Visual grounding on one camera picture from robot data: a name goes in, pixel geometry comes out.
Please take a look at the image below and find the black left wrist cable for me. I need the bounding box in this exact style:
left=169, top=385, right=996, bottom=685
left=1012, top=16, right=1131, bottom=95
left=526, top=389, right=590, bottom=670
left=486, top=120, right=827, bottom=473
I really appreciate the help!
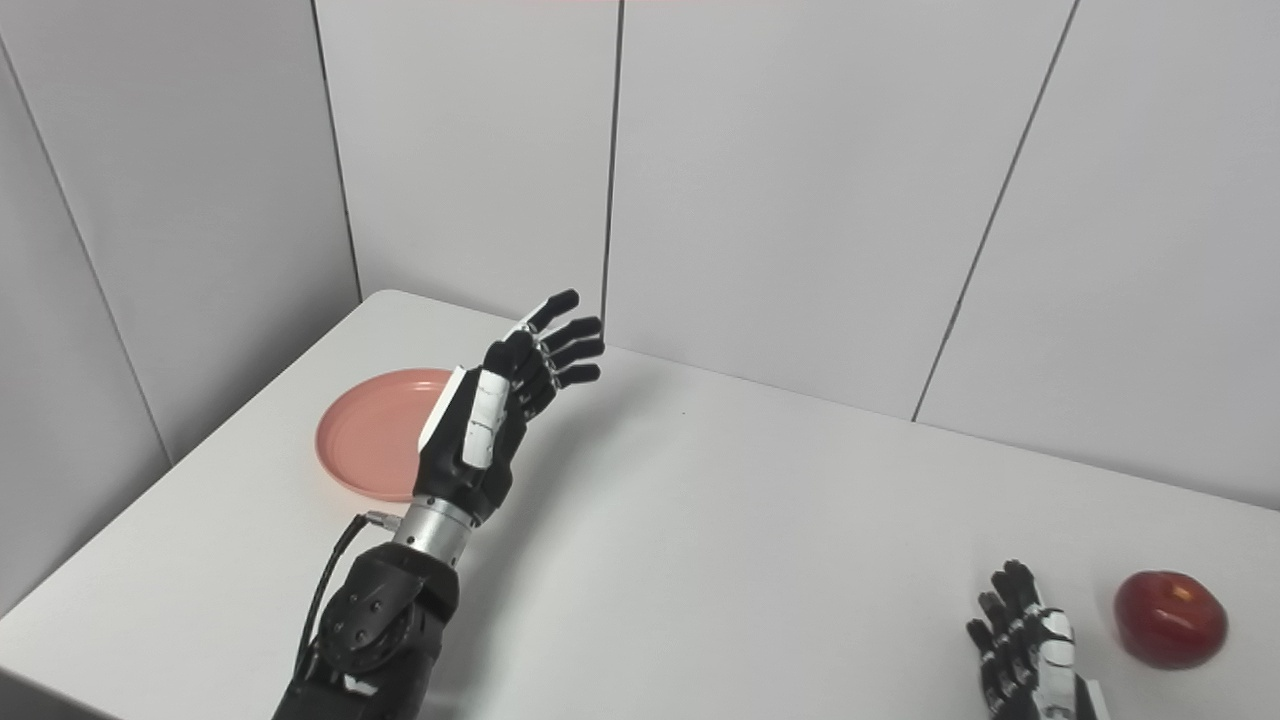
left=292, top=511, right=403, bottom=693

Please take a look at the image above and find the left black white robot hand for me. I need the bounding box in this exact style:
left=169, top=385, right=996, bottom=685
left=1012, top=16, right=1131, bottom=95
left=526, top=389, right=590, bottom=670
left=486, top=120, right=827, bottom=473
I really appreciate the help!
left=412, top=289, right=607, bottom=527

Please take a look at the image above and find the pink round plate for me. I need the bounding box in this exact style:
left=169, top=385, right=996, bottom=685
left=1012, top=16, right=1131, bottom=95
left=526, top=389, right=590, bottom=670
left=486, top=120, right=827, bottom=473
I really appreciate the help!
left=315, top=368, right=457, bottom=503

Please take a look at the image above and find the red apple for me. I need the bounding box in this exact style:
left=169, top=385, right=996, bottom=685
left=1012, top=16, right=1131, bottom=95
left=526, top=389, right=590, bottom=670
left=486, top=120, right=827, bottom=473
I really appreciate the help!
left=1114, top=570, right=1229, bottom=671

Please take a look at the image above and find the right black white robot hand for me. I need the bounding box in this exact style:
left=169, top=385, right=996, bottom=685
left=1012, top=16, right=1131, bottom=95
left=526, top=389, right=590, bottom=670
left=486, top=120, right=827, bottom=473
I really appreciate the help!
left=965, top=559, right=1112, bottom=720

